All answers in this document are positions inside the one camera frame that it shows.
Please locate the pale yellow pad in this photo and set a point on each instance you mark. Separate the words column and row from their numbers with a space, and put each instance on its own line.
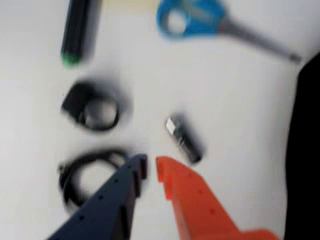
column 130, row 3

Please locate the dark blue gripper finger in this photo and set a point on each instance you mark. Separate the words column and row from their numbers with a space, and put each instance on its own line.
column 105, row 207

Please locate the black AA battery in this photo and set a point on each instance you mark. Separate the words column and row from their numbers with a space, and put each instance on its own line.
column 185, row 140

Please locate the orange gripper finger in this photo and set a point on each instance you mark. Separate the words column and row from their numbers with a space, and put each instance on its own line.
column 200, row 210

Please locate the black marker with green cap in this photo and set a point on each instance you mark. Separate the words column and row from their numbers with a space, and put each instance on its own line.
column 75, row 30

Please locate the black bag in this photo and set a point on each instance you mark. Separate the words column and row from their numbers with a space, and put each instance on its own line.
column 310, row 150

